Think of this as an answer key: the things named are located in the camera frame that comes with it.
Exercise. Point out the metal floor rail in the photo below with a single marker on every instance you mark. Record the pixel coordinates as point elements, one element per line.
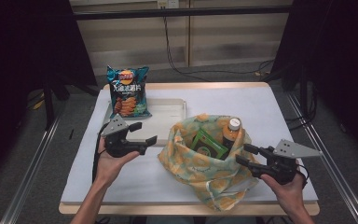
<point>332,168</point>
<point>28,177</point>

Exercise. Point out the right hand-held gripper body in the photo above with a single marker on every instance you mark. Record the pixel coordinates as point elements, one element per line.
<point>282,168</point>

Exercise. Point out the green snack packet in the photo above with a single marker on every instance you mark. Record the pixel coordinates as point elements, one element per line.
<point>208,144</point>

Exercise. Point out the orange drink bottle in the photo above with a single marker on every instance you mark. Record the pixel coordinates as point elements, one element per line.
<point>231,132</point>

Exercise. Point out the blue chips bag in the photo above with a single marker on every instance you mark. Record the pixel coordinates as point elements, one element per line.
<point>127,93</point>

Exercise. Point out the white wall socket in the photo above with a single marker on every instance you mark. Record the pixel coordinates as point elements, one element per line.
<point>167,3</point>

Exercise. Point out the wooden table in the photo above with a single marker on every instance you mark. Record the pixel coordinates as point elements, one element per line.
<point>167,210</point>

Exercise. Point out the lemon print cloth bag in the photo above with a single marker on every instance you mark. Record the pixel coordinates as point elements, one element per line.
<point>211,174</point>

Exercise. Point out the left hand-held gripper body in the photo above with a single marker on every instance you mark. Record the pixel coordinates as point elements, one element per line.
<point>118,146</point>

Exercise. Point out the person's right hand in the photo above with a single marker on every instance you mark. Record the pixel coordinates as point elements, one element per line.
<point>290,194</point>

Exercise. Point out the person's left hand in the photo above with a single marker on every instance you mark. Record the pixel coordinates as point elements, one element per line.
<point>110,168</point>

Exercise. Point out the black metal stand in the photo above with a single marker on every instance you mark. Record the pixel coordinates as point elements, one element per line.
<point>48,105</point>
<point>304,90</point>

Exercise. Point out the black horizontal bar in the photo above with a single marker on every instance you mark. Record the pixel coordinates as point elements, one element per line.
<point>183,12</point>

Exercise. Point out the white tray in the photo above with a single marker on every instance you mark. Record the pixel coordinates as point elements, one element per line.
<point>164,118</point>

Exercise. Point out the dark curtain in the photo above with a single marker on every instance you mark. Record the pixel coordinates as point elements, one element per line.
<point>338,62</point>

